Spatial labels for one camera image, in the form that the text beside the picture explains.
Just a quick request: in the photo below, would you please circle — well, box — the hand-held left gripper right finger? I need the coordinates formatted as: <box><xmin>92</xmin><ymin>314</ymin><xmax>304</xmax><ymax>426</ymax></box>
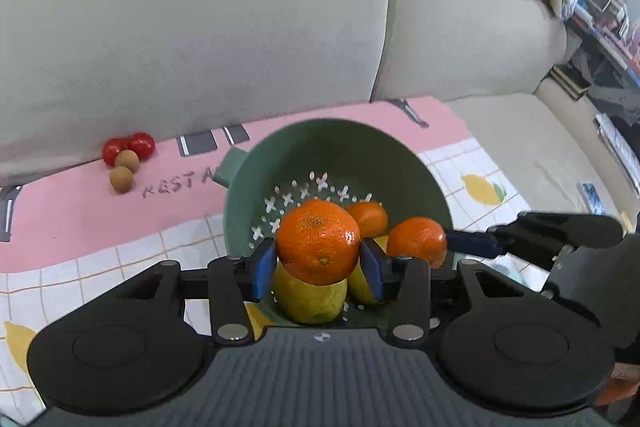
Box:
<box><xmin>360</xmin><ymin>238</ymin><xmax>526</xmax><ymax>344</ymax></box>

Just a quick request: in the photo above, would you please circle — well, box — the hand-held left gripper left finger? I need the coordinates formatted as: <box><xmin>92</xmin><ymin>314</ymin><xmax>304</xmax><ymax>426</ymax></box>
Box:
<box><xmin>112</xmin><ymin>238</ymin><xmax>277</xmax><ymax>347</ymax></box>

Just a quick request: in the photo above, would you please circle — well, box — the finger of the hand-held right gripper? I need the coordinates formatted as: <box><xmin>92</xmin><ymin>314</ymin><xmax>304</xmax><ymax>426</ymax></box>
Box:
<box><xmin>445</xmin><ymin>211</ymin><xmax>626</xmax><ymax>269</ymax></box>

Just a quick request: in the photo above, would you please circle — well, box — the orange mandarin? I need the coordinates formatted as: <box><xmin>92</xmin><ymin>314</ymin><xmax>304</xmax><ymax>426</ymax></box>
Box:
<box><xmin>276</xmin><ymin>199</ymin><xmax>362</xmax><ymax>286</ymax></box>
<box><xmin>345</xmin><ymin>201</ymin><xmax>389</xmax><ymax>239</ymax></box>
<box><xmin>386</xmin><ymin>217</ymin><xmax>448</xmax><ymax>269</ymax></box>

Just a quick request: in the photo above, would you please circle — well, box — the green colander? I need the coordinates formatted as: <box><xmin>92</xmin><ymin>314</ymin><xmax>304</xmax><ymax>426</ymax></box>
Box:
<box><xmin>212</xmin><ymin>118</ymin><xmax>455</xmax><ymax>328</ymax></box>

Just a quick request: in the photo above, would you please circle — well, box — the white flat object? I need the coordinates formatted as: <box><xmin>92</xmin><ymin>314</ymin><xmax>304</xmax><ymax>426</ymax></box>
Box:
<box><xmin>594</xmin><ymin>113</ymin><xmax>640</xmax><ymax>198</ymax></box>

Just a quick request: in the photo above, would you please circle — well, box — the brown longan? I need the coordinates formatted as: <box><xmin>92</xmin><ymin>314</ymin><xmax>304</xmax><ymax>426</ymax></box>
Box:
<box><xmin>109</xmin><ymin>168</ymin><xmax>134</xmax><ymax>194</ymax></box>
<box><xmin>114</xmin><ymin>149</ymin><xmax>141</xmax><ymax>174</ymax></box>

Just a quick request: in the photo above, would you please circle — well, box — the red cherry tomato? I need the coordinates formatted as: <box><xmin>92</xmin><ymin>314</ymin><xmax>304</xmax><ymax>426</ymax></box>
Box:
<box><xmin>102</xmin><ymin>138</ymin><xmax>126</xmax><ymax>166</ymax></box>
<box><xmin>126</xmin><ymin>132</ymin><xmax>156</xmax><ymax>162</ymax></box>

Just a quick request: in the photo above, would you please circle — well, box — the dark box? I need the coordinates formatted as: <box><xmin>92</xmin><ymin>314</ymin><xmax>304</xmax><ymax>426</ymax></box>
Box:
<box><xmin>550</xmin><ymin>64</ymin><xmax>592</xmax><ymax>101</ymax></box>

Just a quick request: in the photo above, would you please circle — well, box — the lemon print checked cloth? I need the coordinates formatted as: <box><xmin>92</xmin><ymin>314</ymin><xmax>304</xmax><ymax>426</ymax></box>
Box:
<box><xmin>0</xmin><ymin>96</ymin><xmax>523</xmax><ymax>427</ymax></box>

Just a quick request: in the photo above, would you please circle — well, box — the beige sofa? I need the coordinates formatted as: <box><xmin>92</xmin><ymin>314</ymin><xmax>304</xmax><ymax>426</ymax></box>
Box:
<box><xmin>0</xmin><ymin>0</ymin><xmax>626</xmax><ymax>220</ymax></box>

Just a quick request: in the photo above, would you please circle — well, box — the cluttered low cabinet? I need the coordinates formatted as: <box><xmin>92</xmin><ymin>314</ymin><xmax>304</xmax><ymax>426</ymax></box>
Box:
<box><xmin>570</xmin><ymin>0</ymin><xmax>640</xmax><ymax>75</ymax></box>

